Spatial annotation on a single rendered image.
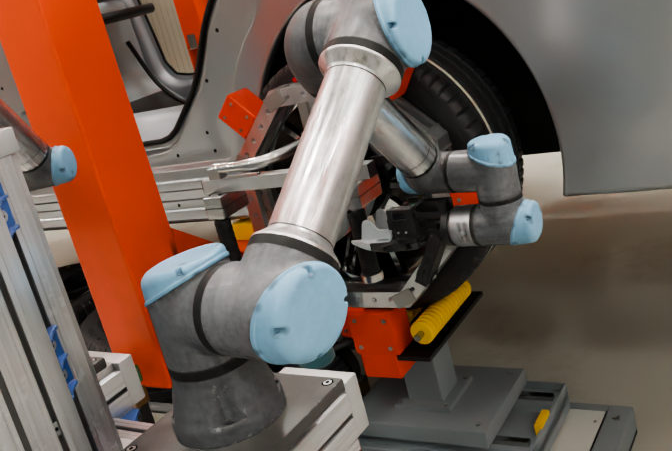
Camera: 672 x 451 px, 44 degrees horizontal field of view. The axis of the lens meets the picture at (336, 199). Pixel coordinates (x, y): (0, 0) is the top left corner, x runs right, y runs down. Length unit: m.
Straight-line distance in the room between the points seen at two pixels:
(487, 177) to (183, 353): 0.62
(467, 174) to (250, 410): 0.58
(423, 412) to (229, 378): 1.18
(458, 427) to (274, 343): 1.23
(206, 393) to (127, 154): 0.95
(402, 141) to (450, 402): 0.97
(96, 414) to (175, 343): 0.22
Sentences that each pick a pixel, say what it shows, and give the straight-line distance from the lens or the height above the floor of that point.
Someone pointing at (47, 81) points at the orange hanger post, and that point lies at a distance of 1.86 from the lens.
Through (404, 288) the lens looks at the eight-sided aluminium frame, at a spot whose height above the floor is 0.63.
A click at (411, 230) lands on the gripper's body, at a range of 1.50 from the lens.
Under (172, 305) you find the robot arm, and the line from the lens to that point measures 1.01.
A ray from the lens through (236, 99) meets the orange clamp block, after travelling 1.93.
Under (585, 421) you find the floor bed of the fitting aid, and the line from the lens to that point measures 2.31.
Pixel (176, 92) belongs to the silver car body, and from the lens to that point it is 4.72.
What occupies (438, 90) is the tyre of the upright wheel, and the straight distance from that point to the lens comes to 1.76.
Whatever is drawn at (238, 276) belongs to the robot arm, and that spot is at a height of 1.04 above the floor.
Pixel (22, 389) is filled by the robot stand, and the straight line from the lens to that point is 1.07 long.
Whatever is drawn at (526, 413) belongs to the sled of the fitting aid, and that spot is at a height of 0.15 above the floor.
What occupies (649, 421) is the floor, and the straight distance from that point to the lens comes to 2.43.
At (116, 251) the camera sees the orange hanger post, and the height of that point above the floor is 0.87.
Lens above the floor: 1.34
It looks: 15 degrees down
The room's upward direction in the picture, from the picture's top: 15 degrees counter-clockwise
